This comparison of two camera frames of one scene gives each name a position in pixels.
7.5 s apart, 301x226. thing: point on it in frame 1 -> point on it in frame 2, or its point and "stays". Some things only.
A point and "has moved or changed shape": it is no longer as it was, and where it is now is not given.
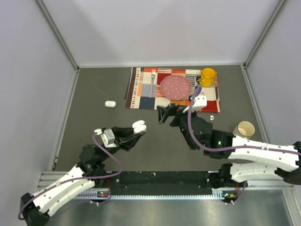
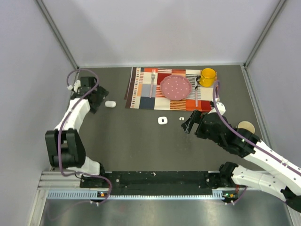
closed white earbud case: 110,104 stays
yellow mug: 207,79 stays
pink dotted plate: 176,87 stays
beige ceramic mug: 245,128 stays
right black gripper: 163,111 -> 195,117
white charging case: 138,126 has moved or changed shape
